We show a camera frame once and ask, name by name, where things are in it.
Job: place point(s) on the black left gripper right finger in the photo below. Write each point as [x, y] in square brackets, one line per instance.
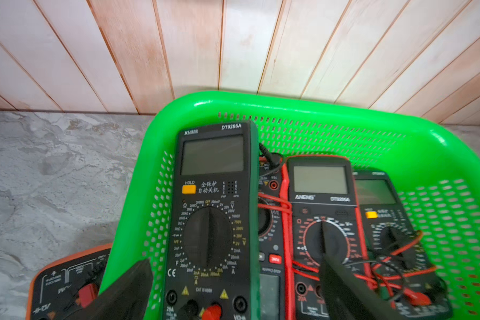
[346, 297]

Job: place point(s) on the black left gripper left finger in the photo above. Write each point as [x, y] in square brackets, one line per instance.
[126, 298]

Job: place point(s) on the dark green multimeter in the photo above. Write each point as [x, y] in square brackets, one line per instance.
[212, 265]
[395, 245]

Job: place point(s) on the large red Aneng multimeter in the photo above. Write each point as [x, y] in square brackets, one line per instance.
[325, 222]

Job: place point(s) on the orange multimeter at left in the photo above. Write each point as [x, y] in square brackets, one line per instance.
[64, 287]

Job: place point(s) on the green plastic basket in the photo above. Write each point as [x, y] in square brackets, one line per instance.
[436, 175]

